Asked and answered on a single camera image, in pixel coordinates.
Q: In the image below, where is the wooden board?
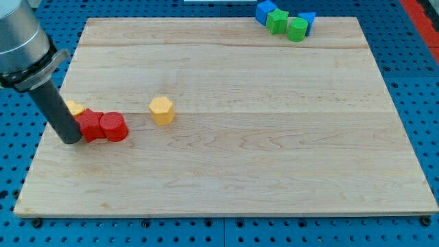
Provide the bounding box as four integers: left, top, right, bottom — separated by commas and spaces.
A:
14, 17, 438, 218

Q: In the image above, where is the green cylinder block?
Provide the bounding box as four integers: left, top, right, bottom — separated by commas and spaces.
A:
287, 17, 308, 43

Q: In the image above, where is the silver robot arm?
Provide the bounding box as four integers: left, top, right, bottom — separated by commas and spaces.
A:
1, 0, 82, 144

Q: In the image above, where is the green star block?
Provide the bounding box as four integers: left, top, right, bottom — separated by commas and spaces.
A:
266, 8, 289, 34

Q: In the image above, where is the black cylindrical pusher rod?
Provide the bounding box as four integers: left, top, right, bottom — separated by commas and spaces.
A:
28, 80, 82, 144

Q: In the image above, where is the blue cube block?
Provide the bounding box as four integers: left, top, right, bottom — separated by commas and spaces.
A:
255, 0, 277, 26

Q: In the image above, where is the red star block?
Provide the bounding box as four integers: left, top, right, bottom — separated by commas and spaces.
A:
76, 108, 106, 143

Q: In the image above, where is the yellow heart block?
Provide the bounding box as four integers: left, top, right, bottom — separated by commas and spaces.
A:
65, 100, 86, 117

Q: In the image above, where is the red cylinder block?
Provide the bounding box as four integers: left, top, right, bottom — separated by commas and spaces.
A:
99, 112, 129, 142

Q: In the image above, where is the blue triangle block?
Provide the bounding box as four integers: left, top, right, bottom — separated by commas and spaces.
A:
298, 12, 317, 36

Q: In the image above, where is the yellow hexagon block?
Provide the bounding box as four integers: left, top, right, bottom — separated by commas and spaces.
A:
149, 97, 175, 126

